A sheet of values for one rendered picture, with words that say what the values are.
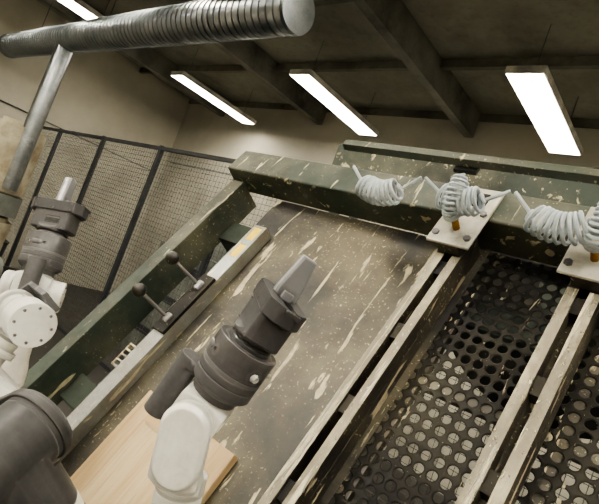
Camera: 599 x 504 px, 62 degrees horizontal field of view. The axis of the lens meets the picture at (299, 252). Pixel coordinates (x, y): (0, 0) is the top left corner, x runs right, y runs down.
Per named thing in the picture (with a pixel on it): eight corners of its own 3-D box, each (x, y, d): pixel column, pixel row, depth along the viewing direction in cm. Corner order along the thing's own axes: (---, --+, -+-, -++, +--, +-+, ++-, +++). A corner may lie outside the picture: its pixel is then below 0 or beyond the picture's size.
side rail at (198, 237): (-26, 469, 130) (-59, 450, 123) (245, 203, 178) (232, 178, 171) (-18, 481, 126) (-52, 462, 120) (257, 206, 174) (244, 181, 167)
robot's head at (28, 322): (-17, 345, 68) (31, 294, 71) (-31, 325, 75) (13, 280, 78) (23, 369, 72) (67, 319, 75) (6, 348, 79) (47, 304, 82)
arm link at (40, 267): (75, 265, 113) (59, 314, 109) (24, 252, 109) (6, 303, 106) (72, 256, 102) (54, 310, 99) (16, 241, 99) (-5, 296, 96)
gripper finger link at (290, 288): (319, 265, 66) (292, 303, 66) (300, 252, 65) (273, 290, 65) (322, 268, 64) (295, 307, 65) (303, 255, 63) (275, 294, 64)
